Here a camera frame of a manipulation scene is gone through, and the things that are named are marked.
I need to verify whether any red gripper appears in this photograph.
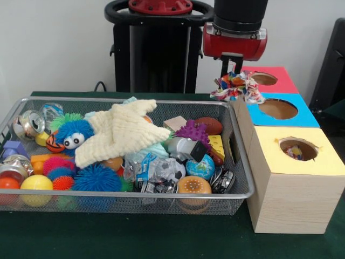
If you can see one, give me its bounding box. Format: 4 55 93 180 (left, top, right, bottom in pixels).
202 22 268 78

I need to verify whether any multicoloured knotted cloth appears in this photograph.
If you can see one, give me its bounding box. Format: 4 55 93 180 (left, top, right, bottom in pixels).
210 70 266 105
284 145 305 161

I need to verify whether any light blue muslin cloth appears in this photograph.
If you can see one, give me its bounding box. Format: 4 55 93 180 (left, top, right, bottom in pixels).
82 96 170 160

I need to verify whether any cream muslin cloth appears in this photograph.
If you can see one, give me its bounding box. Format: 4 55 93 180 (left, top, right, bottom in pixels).
74 99 172 169

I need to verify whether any shallow metal mesh bin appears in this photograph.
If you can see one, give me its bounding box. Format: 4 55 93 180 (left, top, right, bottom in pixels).
0 96 256 216

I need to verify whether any wooden box with three holes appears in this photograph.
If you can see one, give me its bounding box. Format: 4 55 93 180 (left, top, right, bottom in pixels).
227 65 345 234

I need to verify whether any brown toy football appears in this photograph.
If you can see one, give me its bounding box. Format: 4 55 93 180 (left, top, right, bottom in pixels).
194 116 224 135

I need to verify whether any purple spiky ball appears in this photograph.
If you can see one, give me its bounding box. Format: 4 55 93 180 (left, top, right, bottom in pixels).
175 119 212 149

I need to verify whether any yellow cheese toy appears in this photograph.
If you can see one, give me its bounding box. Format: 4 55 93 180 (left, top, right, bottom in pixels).
208 134 226 162

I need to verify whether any blue globe ball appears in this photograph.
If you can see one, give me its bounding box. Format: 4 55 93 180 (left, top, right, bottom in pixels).
185 153 216 180

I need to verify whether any dark green table cloth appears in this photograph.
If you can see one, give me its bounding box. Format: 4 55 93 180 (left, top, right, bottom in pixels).
0 91 345 259
323 100 345 115

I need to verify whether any toy burger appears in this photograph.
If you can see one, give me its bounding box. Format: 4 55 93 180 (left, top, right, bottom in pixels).
177 175 212 214

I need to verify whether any large blue spiky ball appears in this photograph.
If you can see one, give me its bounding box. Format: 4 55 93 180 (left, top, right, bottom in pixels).
72 163 122 192

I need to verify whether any yellow smooth ball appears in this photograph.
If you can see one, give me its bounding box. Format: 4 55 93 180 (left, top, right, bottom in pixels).
20 174 54 207

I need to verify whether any orange smooth ball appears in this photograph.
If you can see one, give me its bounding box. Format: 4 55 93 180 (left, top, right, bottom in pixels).
0 178 22 205

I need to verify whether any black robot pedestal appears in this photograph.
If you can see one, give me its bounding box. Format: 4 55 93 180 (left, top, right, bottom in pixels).
104 0 216 94

